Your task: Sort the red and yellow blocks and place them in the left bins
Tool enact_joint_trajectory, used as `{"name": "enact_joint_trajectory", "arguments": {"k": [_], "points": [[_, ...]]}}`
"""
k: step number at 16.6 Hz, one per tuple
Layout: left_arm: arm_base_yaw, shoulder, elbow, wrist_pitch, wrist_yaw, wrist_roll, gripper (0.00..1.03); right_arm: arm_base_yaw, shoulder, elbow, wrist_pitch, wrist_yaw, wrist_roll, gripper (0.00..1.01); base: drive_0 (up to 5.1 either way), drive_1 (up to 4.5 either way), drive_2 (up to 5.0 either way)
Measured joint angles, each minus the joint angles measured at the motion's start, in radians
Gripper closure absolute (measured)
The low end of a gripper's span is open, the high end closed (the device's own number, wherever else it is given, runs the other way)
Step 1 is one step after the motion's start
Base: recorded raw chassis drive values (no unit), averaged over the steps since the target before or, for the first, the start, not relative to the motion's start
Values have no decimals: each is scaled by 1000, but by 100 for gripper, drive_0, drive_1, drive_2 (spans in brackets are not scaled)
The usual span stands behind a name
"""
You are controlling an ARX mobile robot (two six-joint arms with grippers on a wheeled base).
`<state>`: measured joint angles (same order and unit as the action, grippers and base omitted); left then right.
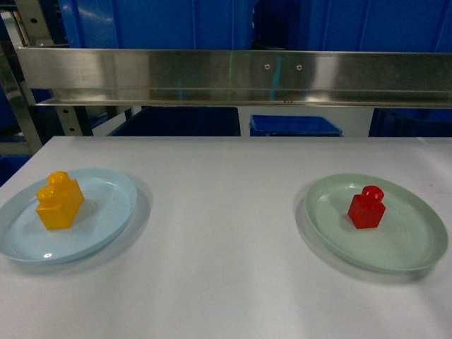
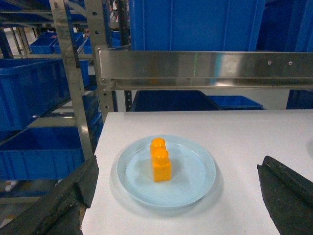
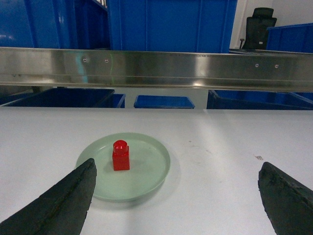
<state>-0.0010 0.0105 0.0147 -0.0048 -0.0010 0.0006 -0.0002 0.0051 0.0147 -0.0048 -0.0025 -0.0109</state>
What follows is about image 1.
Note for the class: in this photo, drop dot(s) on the red one-stud toy block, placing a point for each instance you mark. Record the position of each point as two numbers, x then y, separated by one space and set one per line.
367 209

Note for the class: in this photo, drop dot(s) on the yellow two-stud toy block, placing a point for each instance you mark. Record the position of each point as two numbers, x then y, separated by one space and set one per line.
59 201

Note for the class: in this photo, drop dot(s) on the small blue bin lower middle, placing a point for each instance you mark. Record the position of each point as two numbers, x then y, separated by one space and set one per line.
297 126

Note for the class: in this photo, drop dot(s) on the dark blue bin lower left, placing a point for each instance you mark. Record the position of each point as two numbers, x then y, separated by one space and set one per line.
182 121

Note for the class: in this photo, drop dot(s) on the dark blue bin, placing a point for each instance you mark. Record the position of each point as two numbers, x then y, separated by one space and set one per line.
394 122
182 121

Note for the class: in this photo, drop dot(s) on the light blue plastic plate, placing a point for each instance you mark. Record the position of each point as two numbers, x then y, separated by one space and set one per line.
110 200

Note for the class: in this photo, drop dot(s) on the dark blue bin lower right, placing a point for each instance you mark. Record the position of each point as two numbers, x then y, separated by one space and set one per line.
394 122

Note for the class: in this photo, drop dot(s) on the light green plastic plate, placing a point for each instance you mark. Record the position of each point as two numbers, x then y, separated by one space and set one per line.
410 237

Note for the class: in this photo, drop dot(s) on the blue bin upper left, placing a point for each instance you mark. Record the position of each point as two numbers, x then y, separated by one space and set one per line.
158 24

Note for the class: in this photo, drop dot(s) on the stainless steel shelf rack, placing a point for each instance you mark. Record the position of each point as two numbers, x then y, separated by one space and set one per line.
49 88

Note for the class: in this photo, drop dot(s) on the blue bin upper right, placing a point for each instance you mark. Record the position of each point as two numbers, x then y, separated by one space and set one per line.
370 26

